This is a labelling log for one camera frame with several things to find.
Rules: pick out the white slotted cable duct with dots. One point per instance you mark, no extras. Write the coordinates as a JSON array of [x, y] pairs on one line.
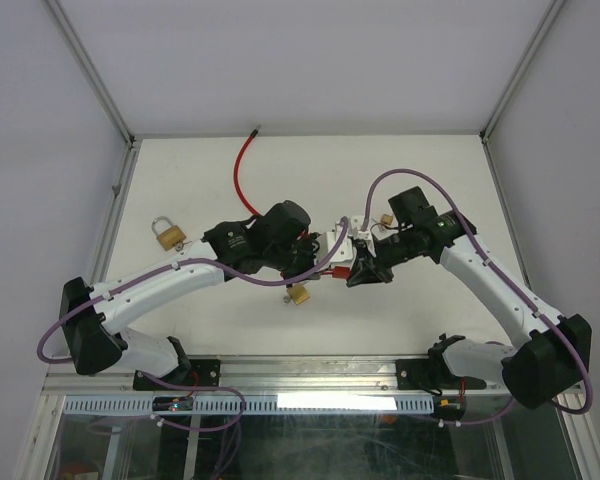
[[276, 404]]

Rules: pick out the small brass padlock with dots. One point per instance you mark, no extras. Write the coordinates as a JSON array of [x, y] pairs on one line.
[[387, 220]]

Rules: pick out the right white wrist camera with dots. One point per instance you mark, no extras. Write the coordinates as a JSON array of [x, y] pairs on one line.
[[358, 231]]

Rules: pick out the red thin-cable padlock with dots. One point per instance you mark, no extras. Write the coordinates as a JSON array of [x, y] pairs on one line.
[[338, 272]]

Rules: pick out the open brass padlock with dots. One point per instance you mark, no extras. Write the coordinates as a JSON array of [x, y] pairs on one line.
[[296, 294]]

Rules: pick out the thick red cable lock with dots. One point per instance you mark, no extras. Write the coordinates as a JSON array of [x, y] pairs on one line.
[[237, 169]]

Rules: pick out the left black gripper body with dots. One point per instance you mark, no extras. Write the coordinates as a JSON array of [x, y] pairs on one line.
[[302, 258]]

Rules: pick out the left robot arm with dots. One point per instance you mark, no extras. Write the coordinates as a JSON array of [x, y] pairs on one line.
[[98, 331]]

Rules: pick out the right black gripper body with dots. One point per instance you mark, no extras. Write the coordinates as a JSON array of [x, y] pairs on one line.
[[388, 251]]

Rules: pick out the closed brass padlock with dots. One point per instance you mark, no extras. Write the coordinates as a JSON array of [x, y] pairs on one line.
[[169, 235]]

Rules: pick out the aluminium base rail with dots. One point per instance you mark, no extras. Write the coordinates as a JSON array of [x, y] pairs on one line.
[[257, 374]]

